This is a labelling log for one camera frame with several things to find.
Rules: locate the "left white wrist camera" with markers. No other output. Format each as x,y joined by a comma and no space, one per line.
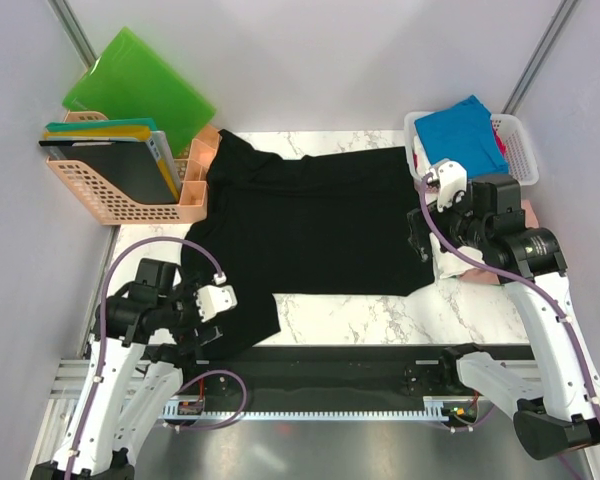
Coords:
215,298

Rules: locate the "teal folder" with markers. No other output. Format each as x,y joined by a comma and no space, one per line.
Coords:
55,127

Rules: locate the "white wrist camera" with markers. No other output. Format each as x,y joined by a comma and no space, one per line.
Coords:
215,298
445,182

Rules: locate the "white laundry basket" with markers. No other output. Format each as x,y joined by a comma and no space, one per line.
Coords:
519,152

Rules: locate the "black folder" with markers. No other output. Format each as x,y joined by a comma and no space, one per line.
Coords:
127,165

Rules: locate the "orange file basket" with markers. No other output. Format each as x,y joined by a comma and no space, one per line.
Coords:
108,204

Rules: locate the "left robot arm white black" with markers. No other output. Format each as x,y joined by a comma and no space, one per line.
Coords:
109,426

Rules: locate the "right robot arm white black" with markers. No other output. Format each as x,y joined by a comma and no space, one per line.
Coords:
482,222

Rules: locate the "white slotted cable duct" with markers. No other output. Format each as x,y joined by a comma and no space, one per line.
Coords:
177,409

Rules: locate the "yellow folder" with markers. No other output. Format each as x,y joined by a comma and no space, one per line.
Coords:
155,140

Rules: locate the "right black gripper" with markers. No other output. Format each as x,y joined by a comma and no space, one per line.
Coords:
419,231

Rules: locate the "pink t shirt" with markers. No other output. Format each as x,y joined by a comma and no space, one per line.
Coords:
477,276

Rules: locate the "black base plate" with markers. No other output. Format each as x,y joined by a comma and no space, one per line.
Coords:
354,377

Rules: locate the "green plastic board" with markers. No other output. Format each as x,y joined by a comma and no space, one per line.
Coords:
130,80

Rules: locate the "red garment in basket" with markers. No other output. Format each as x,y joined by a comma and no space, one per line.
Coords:
500,144

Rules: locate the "white crumpled t shirt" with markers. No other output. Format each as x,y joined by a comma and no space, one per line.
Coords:
446,264

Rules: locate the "orange compartment organizer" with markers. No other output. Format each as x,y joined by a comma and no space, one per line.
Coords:
195,166

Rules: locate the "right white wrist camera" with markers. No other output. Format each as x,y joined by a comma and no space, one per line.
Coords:
445,182

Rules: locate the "blue folded t shirt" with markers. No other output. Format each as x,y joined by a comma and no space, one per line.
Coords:
462,133

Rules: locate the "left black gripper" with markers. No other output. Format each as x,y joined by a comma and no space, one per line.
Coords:
186,337

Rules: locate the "black t shirt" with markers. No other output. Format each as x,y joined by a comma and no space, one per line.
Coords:
330,224

